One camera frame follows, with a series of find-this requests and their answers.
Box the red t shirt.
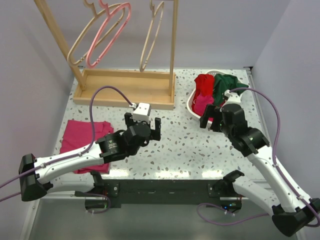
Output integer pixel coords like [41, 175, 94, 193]
[194, 74, 215, 98]

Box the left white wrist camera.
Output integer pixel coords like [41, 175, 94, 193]
[129, 102, 151, 124]

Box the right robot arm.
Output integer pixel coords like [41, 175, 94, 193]
[200, 103, 320, 237]

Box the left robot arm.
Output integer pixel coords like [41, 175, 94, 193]
[18, 113, 162, 202]

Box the white perforated laundry basket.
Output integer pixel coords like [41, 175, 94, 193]
[186, 69, 248, 122]

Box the beige hanger far left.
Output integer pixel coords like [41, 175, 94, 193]
[67, 0, 132, 69]

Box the folded magenta t shirt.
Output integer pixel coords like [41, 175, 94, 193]
[59, 120, 114, 174]

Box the beige wooden hanger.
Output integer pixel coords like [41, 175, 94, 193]
[139, 0, 165, 73]

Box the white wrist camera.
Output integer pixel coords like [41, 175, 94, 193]
[224, 90, 241, 105]
[129, 102, 151, 124]

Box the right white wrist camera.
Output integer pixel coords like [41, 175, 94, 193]
[224, 90, 241, 105]

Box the pink plastic hanger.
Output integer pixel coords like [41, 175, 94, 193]
[85, 0, 133, 70]

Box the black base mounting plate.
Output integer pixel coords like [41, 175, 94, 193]
[74, 179, 242, 211]

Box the wooden hanger rack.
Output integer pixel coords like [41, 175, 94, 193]
[35, 0, 179, 110]

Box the green t shirt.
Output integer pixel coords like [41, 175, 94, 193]
[212, 73, 249, 106]

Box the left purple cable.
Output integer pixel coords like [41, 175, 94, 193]
[0, 85, 137, 203]

